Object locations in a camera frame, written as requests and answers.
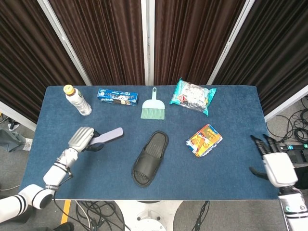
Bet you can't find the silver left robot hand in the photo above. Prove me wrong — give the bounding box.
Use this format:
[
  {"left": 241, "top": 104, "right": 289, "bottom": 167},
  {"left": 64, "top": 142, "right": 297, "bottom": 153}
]
[{"left": 68, "top": 127, "right": 105, "bottom": 153}]

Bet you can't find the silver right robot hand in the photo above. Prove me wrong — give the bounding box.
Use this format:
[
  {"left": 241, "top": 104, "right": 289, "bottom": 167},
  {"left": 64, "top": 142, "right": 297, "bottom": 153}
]
[{"left": 249, "top": 134, "right": 299, "bottom": 188}]

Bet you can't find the black rubber slipper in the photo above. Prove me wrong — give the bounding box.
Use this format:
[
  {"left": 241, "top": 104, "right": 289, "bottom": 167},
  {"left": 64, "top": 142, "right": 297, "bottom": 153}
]
[{"left": 131, "top": 130, "right": 169, "bottom": 188}]

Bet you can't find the black trouser leg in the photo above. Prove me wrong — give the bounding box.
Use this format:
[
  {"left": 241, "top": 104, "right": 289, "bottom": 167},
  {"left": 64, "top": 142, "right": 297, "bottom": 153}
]
[{"left": 294, "top": 166, "right": 308, "bottom": 191}]

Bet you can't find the black power strip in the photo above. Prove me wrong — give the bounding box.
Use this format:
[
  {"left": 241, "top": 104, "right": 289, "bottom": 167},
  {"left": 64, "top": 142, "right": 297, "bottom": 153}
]
[{"left": 279, "top": 143, "right": 308, "bottom": 152}]

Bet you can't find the drink bottle with yellow cap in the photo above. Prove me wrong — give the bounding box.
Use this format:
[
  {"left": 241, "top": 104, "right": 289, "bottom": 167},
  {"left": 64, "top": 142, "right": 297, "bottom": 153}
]
[{"left": 63, "top": 84, "right": 92, "bottom": 116}]

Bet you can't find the blue cookie box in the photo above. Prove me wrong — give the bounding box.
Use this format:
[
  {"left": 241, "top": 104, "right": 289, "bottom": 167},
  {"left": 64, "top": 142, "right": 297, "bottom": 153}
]
[{"left": 97, "top": 88, "right": 139, "bottom": 106}]

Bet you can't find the blue table cloth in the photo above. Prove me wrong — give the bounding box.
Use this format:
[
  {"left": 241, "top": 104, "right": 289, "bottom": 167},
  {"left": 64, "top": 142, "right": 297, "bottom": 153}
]
[{"left": 18, "top": 85, "right": 281, "bottom": 201}]

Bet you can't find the grey trouser leg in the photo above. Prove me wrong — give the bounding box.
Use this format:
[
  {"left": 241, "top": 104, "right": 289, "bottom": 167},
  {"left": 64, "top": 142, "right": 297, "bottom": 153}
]
[{"left": 0, "top": 128, "right": 26, "bottom": 153}]

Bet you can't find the yellow floor tape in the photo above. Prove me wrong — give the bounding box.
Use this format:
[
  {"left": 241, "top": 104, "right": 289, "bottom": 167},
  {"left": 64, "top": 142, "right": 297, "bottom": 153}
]
[{"left": 61, "top": 200, "right": 72, "bottom": 225}]

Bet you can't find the mint green mini broom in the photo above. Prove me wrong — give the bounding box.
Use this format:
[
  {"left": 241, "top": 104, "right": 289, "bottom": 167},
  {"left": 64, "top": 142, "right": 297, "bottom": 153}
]
[{"left": 140, "top": 87, "right": 166, "bottom": 120}]

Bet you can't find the yellow blue crumpled snack pack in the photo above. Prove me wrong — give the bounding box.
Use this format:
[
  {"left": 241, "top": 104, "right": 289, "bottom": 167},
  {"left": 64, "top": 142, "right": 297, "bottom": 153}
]
[{"left": 185, "top": 124, "right": 223, "bottom": 158}]

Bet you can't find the brown pleated curtain panel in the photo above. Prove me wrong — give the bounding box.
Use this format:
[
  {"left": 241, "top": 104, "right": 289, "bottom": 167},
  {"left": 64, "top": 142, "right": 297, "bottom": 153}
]
[
  {"left": 213, "top": 0, "right": 308, "bottom": 116},
  {"left": 154, "top": 0, "right": 247, "bottom": 85},
  {"left": 48, "top": 0, "right": 146, "bottom": 86},
  {"left": 0, "top": 0, "right": 86, "bottom": 123}
]

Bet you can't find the teal clear snack bag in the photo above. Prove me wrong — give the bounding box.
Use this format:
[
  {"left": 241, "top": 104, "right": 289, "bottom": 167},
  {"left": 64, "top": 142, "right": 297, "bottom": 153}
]
[{"left": 169, "top": 77, "right": 217, "bottom": 117}]

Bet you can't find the black floor cable bundle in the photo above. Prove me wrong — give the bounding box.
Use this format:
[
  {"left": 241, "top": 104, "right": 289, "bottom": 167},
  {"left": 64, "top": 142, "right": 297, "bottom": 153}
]
[
  {"left": 266, "top": 95, "right": 308, "bottom": 145},
  {"left": 52, "top": 199, "right": 126, "bottom": 231}
]

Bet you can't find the white screen frame rail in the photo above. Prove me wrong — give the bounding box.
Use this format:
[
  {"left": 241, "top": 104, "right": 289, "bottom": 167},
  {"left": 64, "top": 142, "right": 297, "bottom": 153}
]
[
  {"left": 264, "top": 91, "right": 308, "bottom": 122},
  {"left": 0, "top": 101, "right": 37, "bottom": 132}
]

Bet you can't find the white screen frame post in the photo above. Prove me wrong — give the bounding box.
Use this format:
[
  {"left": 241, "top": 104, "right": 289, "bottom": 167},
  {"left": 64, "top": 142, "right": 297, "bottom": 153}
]
[
  {"left": 141, "top": 0, "right": 155, "bottom": 86},
  {"left": 206, "top": 0, "right": 256, "bottom": 85},
  {"left": 37, "top": 0, "right": 92, "bottom": 86}
]

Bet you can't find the white pedestal base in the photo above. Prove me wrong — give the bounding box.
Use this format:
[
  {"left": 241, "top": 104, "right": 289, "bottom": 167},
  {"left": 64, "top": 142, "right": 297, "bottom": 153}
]
[{"left": 115, "top": 200, "right": 183, "bottom": 231}]

